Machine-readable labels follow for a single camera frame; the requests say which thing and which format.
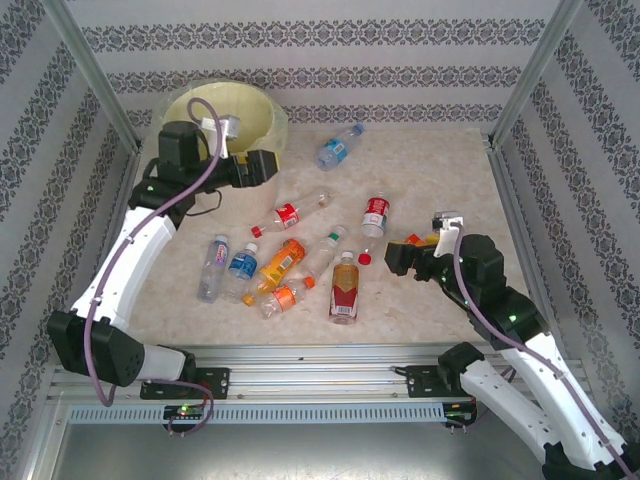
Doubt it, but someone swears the aluminium frame post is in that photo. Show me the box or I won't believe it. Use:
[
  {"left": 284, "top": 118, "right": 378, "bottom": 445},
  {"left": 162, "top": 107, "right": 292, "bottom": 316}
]
[
  {"left": 42, "top": 0, "right": 142, "bottom": 154},
  {"left": 488, "top": 0, "right": 585, "bottom": 150}
]

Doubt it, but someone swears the white slotted cable duct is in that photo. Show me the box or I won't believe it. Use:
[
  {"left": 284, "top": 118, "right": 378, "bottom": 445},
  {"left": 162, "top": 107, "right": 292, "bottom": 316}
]
[{"left": 66, "top": 402, "right": 447, "bottom": 426}]

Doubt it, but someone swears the white-capped bottle dark-blue label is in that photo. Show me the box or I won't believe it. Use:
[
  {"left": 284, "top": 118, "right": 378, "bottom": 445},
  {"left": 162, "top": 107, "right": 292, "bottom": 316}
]
[{"left": 221, "top": 242, "right": 260, "bottom": 305}]

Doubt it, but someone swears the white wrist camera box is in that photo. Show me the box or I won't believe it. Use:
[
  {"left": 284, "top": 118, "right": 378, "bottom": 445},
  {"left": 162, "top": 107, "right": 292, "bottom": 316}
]
[
  {"left": 199, "top": 113, "right": 241, "bottom": 160},
  {"left": 431, "top": 210, "right": 466, "bottom": 259}
]

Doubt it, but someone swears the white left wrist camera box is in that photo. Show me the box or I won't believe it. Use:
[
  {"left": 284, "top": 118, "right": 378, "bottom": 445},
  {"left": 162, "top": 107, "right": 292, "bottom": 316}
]
[{"left": 199, "top": 113, "right": 241, "bottom": 160}]

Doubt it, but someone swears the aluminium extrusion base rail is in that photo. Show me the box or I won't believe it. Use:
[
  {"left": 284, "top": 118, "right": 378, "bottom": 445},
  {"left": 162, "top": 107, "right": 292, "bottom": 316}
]
[{"left": 47, "top": 342, "right": 599, "bottom": 407}]

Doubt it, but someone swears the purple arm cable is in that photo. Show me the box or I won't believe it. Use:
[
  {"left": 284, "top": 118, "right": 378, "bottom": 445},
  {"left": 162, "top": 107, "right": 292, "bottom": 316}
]
[
  {"left": 84, "top": 98, "right": 225, "bottom": 437},
  {"left": 452, "top": 224, "right": 636, "bottom": 480}
]

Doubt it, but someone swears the red-capped cola bottle red label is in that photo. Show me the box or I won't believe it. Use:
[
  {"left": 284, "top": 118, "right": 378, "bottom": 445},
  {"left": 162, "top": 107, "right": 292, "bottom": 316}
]
[{"left": 250, "top": 187, "right": 335, "bottom": 239}]

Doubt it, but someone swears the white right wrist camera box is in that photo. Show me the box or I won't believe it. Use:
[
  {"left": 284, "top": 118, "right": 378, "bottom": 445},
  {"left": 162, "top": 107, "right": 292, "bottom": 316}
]
[{"left": 431, "top": 210, "right": 466, "bottom": 259}]

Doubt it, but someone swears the green-capped bottle white-green label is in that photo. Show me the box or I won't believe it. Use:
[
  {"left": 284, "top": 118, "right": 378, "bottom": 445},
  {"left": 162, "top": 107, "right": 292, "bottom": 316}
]
[{"left": 303, "top": 225, "right": 348, "bottom": 282}]

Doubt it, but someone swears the clear bottle purple label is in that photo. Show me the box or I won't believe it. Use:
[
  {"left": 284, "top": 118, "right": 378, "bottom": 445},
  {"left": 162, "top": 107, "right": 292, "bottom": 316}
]
[{"left": 196, "top": 234, "right": 230, "bottom": 305}]

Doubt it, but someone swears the white-capped amber tea bottle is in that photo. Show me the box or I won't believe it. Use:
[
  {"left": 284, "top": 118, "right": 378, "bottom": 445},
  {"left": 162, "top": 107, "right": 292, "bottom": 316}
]
[{"left": 327, "top": 250, "right": 362, "bottom": 326}]

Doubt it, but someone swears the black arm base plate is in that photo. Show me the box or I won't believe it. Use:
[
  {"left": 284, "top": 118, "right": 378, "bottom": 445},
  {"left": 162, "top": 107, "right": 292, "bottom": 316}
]
[
  {"left": 405, "top": 363, "right": 474, "bottom": 400},
  {"left": 139, "top": 367, "right": 232, "bottom": 401}
]

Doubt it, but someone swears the small circuit board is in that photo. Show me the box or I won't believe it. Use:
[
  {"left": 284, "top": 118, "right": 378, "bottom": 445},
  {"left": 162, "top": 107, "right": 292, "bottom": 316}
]
[
  {"left": 444, "top": 401, "right": 477, "bottom": 427},
  {"left": 162, "top": 403, "right": 208, "bottom": 421}
]

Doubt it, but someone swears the orange-capped bottle orange-yellow label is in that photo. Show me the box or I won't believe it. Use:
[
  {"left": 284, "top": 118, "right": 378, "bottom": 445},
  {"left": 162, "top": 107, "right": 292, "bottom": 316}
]
[{"left": 241, "top": 238, "right": 308, "bottom": 307}]

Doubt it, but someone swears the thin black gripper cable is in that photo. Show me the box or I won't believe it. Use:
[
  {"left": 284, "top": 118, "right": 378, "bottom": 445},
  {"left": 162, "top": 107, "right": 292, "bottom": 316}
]
[{"left": 185, "top": 187, "right": 225, "bottom": 217}]

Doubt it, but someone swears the grey metal panel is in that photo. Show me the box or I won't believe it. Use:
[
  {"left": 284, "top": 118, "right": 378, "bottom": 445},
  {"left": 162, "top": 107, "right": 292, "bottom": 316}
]
[{"left": 29, "top": 399, "right": 619, "bottom": 480}]

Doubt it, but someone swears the blue-capped bottle light-blue label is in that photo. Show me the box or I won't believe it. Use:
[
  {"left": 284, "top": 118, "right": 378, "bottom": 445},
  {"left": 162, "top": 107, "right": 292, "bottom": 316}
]
[{"left": 313, "top": 123, "right": 365, "bottom": 173}]

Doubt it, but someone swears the white bin with yellow bag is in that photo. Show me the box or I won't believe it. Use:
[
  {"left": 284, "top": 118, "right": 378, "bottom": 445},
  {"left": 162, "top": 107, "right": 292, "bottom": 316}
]
[{"left": 152, "top": 78, "right": 290, "bottom": 166}]

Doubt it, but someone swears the small orange-capped bottle orange label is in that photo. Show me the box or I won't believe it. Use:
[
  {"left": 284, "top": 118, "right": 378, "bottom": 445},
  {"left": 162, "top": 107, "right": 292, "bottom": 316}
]
[{"left": 258, "top": 275, "right": 317, "bottom": 321}]

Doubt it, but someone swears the red-capped bottle red-white label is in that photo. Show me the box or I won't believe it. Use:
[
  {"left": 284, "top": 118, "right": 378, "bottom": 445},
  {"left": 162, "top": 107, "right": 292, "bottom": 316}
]
[{"left": 359, "top": 192, "right": 392, "bottom": 266}]

